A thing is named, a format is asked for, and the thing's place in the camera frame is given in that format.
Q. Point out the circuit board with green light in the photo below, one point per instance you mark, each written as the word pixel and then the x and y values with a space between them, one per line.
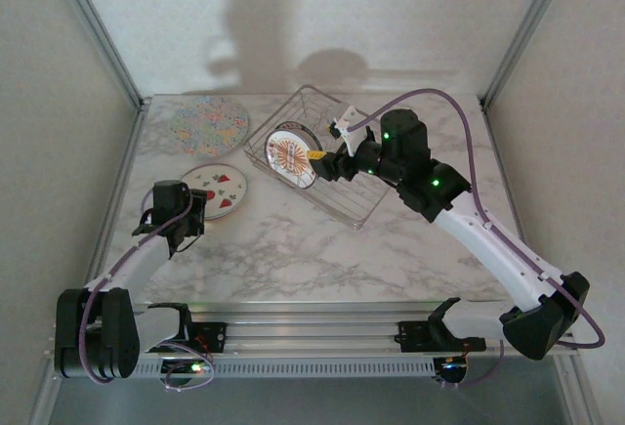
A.
pixel 451 370
pixel 188 370

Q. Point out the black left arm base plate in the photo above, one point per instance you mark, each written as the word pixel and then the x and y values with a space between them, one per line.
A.
pixel 210 334

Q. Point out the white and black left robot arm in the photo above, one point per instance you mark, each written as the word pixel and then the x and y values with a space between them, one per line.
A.
pixel 141 261

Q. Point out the large colourful floral plate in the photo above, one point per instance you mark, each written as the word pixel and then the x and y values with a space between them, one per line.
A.
pixel 210 124

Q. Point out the white strawberry print plate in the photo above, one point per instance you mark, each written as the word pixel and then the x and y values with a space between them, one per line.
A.
pixel 222 183

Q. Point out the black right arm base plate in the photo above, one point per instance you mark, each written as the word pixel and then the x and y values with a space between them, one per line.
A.
pixel 415 339

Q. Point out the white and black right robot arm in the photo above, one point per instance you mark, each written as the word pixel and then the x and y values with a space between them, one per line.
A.
pixel 488 244

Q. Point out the aluminium frame post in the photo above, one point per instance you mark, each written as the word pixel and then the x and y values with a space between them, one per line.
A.
pixel 102 34
pixel 532 19

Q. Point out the aluminium mounting rail frame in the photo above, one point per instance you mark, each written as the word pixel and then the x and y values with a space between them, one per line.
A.
pixel 312 329

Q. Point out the small orange sunburst plate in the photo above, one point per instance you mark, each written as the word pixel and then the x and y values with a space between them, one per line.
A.
pixel 288 151

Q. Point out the aluminium table edge rail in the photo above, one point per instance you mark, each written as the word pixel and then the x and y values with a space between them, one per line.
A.
pixel 122 166

